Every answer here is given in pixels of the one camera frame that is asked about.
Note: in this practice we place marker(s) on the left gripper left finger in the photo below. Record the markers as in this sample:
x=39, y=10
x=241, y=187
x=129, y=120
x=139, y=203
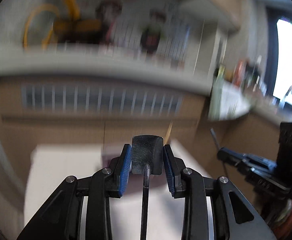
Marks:
x=118, y=179

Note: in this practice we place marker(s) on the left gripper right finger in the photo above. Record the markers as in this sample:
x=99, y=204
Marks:
x=173, y=169

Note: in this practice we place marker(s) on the black slotted spatula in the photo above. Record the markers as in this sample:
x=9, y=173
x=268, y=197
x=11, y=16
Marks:
x=146, y=160

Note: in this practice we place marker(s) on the wooden chopstick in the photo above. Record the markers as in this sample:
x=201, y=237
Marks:
x=168, y=133

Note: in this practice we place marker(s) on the white cloth mat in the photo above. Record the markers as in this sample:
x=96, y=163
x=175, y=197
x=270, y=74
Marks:
x=80, y=208

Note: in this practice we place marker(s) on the green checked towel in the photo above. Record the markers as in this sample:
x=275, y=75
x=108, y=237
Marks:
x=227, y=102

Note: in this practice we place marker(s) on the grey vent grille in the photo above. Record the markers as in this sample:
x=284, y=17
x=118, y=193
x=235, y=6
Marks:
x=100, y=100

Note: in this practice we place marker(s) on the red bottle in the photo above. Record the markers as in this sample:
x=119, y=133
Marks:
x=239, y=73

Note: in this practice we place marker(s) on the cartoon backsplash sticker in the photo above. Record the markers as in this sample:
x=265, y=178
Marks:
x=153, y=28

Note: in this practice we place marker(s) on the black yellow frying pan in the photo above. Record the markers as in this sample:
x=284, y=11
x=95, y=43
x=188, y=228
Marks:
x=74, y=28

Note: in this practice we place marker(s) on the yellow rimmed glass lid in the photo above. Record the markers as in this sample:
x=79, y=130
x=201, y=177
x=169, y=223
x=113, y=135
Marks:
x=38, y=29

